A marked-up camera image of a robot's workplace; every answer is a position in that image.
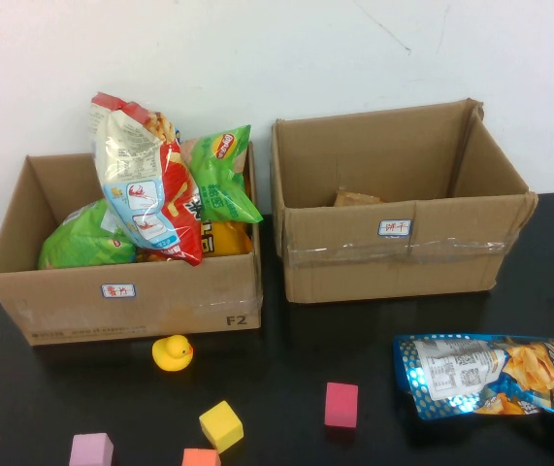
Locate short brown snack bar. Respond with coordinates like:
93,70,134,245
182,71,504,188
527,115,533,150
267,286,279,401
332,187,385,208

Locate blue chips bag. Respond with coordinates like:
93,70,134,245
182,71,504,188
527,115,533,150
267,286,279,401
392,333,554,421

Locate red and white snack bag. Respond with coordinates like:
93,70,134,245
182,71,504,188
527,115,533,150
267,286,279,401
89,91,204,267

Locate yellow chips bag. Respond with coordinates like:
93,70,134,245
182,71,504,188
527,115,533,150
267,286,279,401
135,220,253,263

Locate green Lay's chips bag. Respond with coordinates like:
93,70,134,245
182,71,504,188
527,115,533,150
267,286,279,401
181,124,264,224

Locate taped cardboard box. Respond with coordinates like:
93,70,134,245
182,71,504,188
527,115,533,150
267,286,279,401
270,98,539,305

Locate yellow rubber duck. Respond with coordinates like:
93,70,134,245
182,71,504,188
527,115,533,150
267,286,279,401
151,334,194,373

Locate pink foam cube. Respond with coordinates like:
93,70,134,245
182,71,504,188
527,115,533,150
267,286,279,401
324,382,359,429

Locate cardboard box with F2 print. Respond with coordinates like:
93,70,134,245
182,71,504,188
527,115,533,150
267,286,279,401
0,143,264,347

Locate green crumpled chips bag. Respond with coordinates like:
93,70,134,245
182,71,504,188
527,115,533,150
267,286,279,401
36,198,137,271

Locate yellow foam cube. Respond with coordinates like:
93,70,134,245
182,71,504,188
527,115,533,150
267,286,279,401
198,400,245,454

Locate orange foam cube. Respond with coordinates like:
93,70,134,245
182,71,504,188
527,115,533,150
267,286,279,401
181,449,222,466

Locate lilac foam cube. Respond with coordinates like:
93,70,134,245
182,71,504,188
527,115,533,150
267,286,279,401
69,433,115,466

